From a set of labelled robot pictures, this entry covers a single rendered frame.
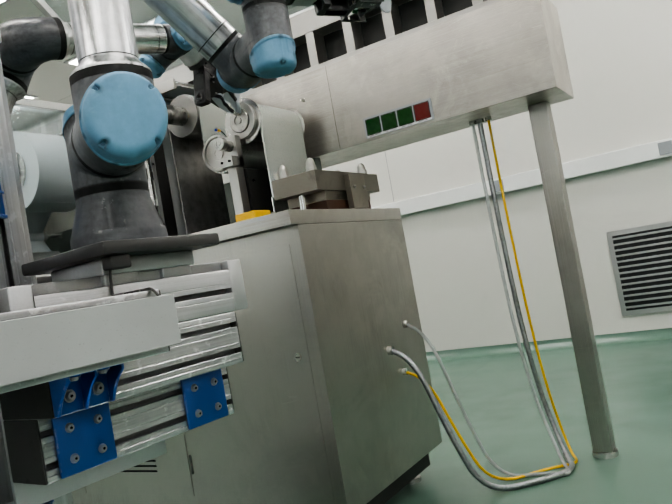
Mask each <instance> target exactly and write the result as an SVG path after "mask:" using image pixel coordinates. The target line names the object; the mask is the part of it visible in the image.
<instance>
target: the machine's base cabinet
mask: <svg viewBox="0 0 672 504"><path fill-rule="evenodd" d="M193 257H194V264H193V265H196V264H204V263H212V262H222V261H227V260H235V259H239V260H240V263H241V269H242V275H243V280H244V286H245V292H246V298H247V303H248V308H247V309H242V310H237V311H235V312H236V317H237V323H238V329H239V334H240V340H241V346H242V352H243V358H244V361H243V362H241V363H237V364H234V365H231V366H227V370H228V376H229V382H230V388H231V393H232V399H233V405H234V411H235V412H234V413H233V414H231V415H228V416H226V417H223V418H220V419H218V420H215V421H213V422H210V423H207V424H205V425H202V426H200V427H197V428H194V429H192V430H189V431H187V432H184V433H181V434H179V435H176V436H174V437H171V438H168V439H166V440H165V443H166V449H167V453H166V454H163V455H161V456H158V457H156V458H153V459H151V460H148V461H146V462H144V463H141V464H139V465H136V466H134V467H131V468H129V469H126V470H124V471H121V472H119V473H117V474H114V475H112V476H109V477H107V478H104V479H102V480H99V481H97V482H94V483H92V484H89V485H87V486H85V487H82V488H80V489H77V490H75V491H72V498H73V504H385V503H386V502H387V501H389V500H390V499H391V498H392V497H393V496H394V495H396V494H397V493H398V492H399V491H400V490H401V489H402V488H404V487H405V486H406V485H407V484H415V483H418V482H420V481H421V480H422V479H421V475H419V474H420V473H421V472H422V471H423V470H425V469H426V468H427V467H428V466H429V465H430V460H429V454H428V453H429V452H430V451H432V450H433V449H434V448H435V447H437V446H438V445H439V444H440V443H441V442H442V438H441V433H440V427H439V422H438V416H437V413H436V411H435V409H434V407H433V405H432V403H431V401H430V398H429V396H428V394H427V392H426V390H425V388H424V386H423V384H422V383H421V381H420V380H419V379H418V378H416V377H414V376H412V375H409V374H408V375H403V374H402V369H403V368H408V371H409V372H412V373H415V372H414V371H413V369H412V368H411V367H410V366H409V365H408V364H407V363H406V362H405V361H404V360H403V359H401V358H400V357H398V356H396V355H388V353H387V346H391V345H392V346H394V348H395V349H396V350H398V351H401V352H403V353H404V354H405V355H407V356H408V357H409V358H410V359H411V360H412V361H413V362H414V363H415V364H416V365H417V366H418V368H419V369H420V370H421V372H422V373H423V375H424V377H425V378H426V380H427V382H428V384H429V385H430V386H431V387H432V383H431V378H430V372H429V367H428V361H427V356H426V350H425V345H424V339H423V337H422V336H421V335H420V334H419V333H417V332H416V331H415V330H413V329H411V328H409V327H408V328H403V326H402V321H406V320H407V321H408V323H409V324H410V325H413V326H415V327H417V328H418V329H419V330H420V331H422V328H421V323H420V318H419V312H418V307H417V301H416V296H415V290H414V285H413V279H412V274H411V268H410V263H409V257H408V252H407V246H406V241H405V235H404V230H403V224H402V220H383V221H363V222H342V223H321V224H300V225H294V226H289V227H285V228H281V229H277V230H272V231H268V232H264V233H259V234H255V235H251V236H247V237H242V238H238V239H234V240H229V241H225V242H221V243H219V244H218V245H214V246H210V247H206V248H202V249H198V250H194V251H193ZM415 374H416V373H415Z"/></svg>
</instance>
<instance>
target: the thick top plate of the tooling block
mask: <svg viewBox="0 0 672 504"><path fill-rule="evenodd" d="M348 173H351V174H363V175H364V179H365V185H366V190H367V192H369V193H370V194H372V193H376V192H380V189H379V184H378V178H377V174H365V173H353V172H341V171H329V170H316V169H313V170H310V171H306V172H303V173H299V174H296V175H292V176H288V177H285V178H281V179H278V180H274V181H271V184H272V190H273V195H274V200H275V201H288V200H290V199H294V198H297V197H298V196H299V195H309V194H313V193H317V192H321V191H324V190H327V191H346V187H345V182H344V176H343V175H344V174H348Z"/></svg>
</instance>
